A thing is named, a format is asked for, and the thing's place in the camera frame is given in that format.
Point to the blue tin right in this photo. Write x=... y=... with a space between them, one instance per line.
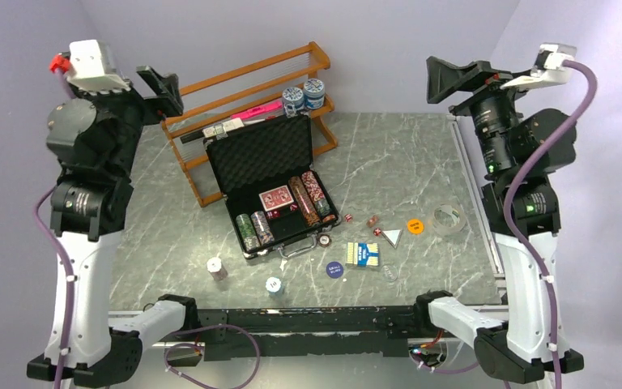
x=314 y=92

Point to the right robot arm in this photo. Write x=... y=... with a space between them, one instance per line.
x=523 y=212

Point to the blue Texas Hold'em card deck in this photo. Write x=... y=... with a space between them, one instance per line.
x=362 y=254

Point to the red dice pair in case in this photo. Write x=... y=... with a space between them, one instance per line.
x=273 y=214

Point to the wooden shelf rack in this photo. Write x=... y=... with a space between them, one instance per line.
x=251 y=93

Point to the white triangle piece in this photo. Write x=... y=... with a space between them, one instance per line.
x=392 y=236

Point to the pink highlighter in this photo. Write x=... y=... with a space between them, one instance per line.
x=264 y=111

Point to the blue tin left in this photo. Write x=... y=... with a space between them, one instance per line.
x=293 y=100

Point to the black base frame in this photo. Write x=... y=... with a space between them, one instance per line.
x=289 y=332

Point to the blue small blind button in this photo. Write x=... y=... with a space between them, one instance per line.
x=334 y=270

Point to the light blue chip stack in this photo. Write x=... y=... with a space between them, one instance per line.
x=274 y=286

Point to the purple chip stack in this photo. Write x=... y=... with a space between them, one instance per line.
x=216 y=269

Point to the black poker chip case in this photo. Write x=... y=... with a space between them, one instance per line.
x=259 y=157

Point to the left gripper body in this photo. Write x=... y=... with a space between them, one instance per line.
x=125 y=110

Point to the clear tape roll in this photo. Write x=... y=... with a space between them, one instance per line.
x=448 y=219

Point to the red white chip stack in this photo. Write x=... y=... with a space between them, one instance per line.
x=316 y=193

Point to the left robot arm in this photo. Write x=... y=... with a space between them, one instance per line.
x=87 y=220

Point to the blue tin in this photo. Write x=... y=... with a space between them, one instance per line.
x=314 y=92
x=293 y=100

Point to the brown orange chip stack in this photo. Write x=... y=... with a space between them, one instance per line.
x=305 y=204

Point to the green chip stack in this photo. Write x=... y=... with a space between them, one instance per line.
x=248 y=232

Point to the orange big blind button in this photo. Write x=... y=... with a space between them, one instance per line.
x=415 y=226

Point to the blue orange chip stack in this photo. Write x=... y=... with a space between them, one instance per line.
x=262 y=228

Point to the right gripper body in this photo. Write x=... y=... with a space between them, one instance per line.
x=493 y=112

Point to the red playing card deck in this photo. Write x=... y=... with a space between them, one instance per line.
x=276 y=198

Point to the single chip by handle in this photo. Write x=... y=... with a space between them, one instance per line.
x=324 y=240

